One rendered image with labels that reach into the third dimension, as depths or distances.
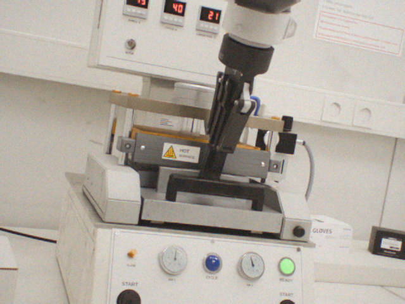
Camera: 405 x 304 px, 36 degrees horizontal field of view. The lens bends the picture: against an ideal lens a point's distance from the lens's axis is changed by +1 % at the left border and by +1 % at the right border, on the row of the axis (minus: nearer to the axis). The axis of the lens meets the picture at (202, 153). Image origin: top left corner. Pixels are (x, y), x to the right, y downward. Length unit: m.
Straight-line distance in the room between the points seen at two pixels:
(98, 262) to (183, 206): 0.14
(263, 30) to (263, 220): 0.29
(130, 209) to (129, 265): 0.08
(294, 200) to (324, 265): 0.53
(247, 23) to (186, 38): 0.39
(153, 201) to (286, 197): 0.23
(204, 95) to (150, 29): 0.21
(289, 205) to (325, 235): 0.64
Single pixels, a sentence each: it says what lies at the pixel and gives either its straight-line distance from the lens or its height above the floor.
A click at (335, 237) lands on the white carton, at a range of 1.64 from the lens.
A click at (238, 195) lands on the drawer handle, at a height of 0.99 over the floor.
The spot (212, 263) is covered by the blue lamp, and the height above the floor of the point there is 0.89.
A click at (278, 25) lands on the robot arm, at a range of 0.86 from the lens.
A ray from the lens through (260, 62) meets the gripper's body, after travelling 0.87.
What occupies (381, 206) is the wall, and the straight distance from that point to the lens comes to 1.96.
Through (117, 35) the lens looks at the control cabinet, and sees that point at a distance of 1.19.
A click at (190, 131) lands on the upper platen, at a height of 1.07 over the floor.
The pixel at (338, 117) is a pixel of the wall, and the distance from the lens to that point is 1.77.
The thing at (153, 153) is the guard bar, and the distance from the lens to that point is 0.97.
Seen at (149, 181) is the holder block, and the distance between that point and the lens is 1.00.
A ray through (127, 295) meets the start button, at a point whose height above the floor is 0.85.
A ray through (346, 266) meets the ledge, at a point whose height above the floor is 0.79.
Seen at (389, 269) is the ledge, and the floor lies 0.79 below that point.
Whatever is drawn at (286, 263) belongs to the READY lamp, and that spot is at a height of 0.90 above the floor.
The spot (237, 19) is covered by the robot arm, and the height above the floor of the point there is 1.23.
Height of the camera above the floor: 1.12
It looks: 5 degrees down
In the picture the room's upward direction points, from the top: 9 degrees clockwise
